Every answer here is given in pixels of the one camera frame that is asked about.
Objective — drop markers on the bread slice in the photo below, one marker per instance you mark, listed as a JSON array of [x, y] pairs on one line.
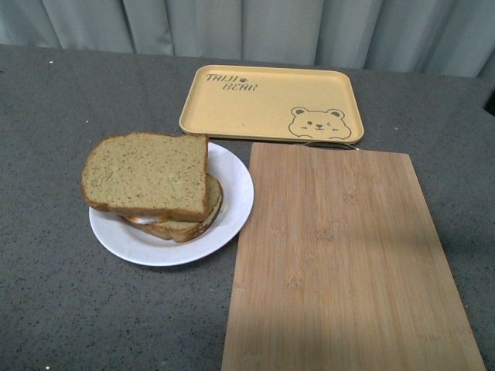
[[148, 174], [182, 231]]

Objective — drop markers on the white round plate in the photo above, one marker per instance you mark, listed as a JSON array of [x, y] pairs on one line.
[[135, 246]]

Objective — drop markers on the yellow bear tray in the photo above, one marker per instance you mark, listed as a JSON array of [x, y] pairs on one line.
[[274, 104]]

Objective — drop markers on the fried egg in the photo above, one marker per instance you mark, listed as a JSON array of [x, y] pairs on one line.
[[145, 219]]

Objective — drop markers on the bamboo cutting board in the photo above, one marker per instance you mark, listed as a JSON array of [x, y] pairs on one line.
[[339, 267]]

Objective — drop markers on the grey curtain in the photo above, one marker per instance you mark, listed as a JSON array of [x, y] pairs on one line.
[[453, 38]]

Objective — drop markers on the metal cutting board handle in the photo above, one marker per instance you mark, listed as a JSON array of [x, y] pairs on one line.
[[329, 145]]

